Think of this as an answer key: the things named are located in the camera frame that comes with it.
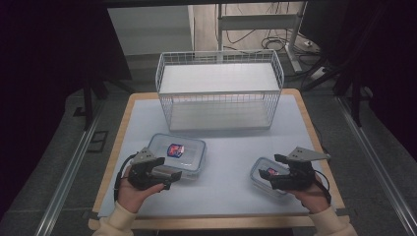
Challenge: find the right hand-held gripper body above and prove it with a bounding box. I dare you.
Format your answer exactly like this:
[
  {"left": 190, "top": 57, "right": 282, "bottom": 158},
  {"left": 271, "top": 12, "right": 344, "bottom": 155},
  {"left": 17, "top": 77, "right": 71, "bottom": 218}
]
[{"left": 270, "top": 147, "right": 331, "bottom": 192}]

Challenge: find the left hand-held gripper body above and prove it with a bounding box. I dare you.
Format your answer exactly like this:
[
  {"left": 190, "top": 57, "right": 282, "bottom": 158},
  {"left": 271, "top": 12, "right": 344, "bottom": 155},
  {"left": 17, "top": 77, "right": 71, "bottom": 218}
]
[{"left": 127, "top": 147, "right": 173, "bottom": 191}]

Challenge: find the small clear food container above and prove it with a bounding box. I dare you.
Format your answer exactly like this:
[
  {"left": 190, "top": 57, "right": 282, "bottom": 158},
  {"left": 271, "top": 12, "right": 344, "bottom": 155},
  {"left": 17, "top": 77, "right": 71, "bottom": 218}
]
[{"left": 249, "top": 156, "right": 291, "bottom": 198}]

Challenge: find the large clear food container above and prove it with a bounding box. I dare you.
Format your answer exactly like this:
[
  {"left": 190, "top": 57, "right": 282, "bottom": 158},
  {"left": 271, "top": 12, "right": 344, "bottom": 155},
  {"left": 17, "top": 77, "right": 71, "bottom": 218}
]
[{"left": 147, "top": 133, "right": 208, "bottom": 181}]

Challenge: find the white wire two-tier rack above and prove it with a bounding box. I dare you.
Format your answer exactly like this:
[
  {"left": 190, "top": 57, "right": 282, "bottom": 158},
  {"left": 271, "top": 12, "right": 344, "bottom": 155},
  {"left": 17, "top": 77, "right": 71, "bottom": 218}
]
[{"left": 154, "top": 48, "right": 285, "bottom": 133}]

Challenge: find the person's right hand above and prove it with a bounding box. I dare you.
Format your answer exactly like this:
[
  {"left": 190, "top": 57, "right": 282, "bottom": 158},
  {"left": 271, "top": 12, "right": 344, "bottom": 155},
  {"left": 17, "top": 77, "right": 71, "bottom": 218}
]
[{"left": 288, "top": 173, "right": 330, "bottom": 214}]

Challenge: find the person's left hand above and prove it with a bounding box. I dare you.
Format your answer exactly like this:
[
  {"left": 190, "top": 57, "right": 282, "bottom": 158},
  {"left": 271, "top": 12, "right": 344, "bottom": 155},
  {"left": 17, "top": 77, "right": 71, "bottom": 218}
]
[{"left": 117, "top": 176, "right": 165, "bottom": 214}]

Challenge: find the white table mat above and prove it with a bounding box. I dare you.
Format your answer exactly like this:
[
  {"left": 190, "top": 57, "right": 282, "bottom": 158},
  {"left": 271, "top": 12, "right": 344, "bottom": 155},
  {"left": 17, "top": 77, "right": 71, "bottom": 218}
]
[{"left": 97, "top": 94, "right": 338, "bottom": 219}]

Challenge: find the black floor socket plate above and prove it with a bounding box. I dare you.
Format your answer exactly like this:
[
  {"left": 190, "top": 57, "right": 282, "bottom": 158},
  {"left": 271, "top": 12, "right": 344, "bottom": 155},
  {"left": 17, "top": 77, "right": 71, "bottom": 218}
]
[{"left": 87, "top": 130, "right": 109, "bottom": 153}]

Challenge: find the black metal stand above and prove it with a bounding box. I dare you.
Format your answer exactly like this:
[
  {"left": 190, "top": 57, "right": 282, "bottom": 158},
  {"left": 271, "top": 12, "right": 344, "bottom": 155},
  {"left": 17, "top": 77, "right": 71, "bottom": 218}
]
[
  {"left": 301, "top": 58, "right": 375, "bottom": 129},
  {"left": 73, "top": 77, "right": 134, "bottom": 132}
]

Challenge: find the white power strip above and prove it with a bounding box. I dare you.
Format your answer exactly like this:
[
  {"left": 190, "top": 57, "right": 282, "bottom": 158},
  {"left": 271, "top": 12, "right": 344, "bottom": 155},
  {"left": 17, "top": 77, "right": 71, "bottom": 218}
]
[{"left": 309, "top": 67, "right": 328, "bottom": 82}]

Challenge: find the white cabinet panel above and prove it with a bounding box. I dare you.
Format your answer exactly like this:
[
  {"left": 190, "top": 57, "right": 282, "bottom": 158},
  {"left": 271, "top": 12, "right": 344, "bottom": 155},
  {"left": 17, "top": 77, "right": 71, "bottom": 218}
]
[{"left": 107, "top": 5, "right": 195, "bottom": 56}]

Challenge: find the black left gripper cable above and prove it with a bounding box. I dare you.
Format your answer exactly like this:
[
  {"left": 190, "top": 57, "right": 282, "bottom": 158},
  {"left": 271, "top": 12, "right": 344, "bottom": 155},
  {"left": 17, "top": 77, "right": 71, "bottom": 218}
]
[{"left": 113, "top": 152, "right": 139, "bottom": 202}]

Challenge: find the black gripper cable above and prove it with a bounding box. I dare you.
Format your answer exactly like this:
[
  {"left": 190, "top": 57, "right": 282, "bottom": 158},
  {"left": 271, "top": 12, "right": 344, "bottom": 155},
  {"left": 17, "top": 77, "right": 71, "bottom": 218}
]
[
  {"left": 113, "top": 152, "right": 139, "bottom": 202},
  {"left": 314, "top": 170, "right": 332, "bottom": 205}
]

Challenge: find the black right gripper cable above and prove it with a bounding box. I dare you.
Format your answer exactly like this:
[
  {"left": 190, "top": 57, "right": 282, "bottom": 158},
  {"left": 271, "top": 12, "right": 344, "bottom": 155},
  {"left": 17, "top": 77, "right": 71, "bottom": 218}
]
[{"left": 314, "top": 170, "right": 332, "bottom": 205}]

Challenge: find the metal floor rail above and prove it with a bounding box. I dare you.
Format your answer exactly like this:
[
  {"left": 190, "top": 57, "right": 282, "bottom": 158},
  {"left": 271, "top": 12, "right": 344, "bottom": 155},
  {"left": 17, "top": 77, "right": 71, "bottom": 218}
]
[
  {"left": 336, "top": 96, "right": 417, "bottom": 230},
  {"left": 33, "top": 101, "right": 106, "bottom": 236}
]

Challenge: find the tangle of black floor cables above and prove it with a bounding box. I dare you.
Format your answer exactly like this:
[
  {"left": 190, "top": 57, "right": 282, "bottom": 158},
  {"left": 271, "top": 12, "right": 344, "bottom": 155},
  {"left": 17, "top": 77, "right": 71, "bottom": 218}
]
[{"left": 225, "top": 3, "right": 321, "bottom": 67}]

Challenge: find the white metal desk frame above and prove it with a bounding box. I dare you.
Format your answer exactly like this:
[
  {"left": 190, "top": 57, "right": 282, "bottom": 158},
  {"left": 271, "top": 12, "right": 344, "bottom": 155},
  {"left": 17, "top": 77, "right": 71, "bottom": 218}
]
[{"left": 215, "top": 1, "right": 308, "bottom": 73}]

